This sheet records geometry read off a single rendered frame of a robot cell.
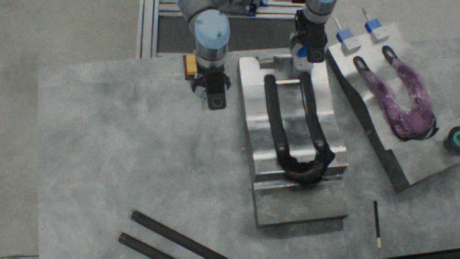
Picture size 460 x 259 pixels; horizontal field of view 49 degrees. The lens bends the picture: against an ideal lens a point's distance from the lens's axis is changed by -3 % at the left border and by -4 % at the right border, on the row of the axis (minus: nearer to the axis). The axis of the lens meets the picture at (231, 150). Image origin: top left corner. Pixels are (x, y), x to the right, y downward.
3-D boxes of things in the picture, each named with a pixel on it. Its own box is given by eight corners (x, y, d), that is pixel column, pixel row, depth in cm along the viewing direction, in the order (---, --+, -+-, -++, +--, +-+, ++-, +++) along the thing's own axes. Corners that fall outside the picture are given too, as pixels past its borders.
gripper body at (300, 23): (318, 19, 149) (327, -4, 138) (323, 45, 147) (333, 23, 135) (292, 20, 148) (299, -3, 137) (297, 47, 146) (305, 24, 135)
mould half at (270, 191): (236, 70, 165) (239, 50, 152) (317, 65, 167) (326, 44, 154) (256, 228, 150) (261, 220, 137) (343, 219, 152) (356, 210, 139)
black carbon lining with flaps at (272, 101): (260, 77, 157) (264, 62, 148) (312, 73, 158) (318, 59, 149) (276, 190, 147) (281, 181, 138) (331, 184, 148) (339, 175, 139)
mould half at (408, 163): (323, 55, 168) (331, 38, 158) (390, 30, 172) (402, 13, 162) (396, 193, 155) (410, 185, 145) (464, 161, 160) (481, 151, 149)
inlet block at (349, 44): (325, 24, 168) (329, 16, 163) (338, 19, 169) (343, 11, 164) (343, 57, 165) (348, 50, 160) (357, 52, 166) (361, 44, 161)
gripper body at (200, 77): (222, 59, 140) (224, 37, 128) (226, 88, 138) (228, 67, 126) (194, 60, 139) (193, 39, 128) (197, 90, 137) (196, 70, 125)
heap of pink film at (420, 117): (354, 73, 160) (361, 62, 153) (402, 55, 163) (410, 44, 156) (394, 147, 154) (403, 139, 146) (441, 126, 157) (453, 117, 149)
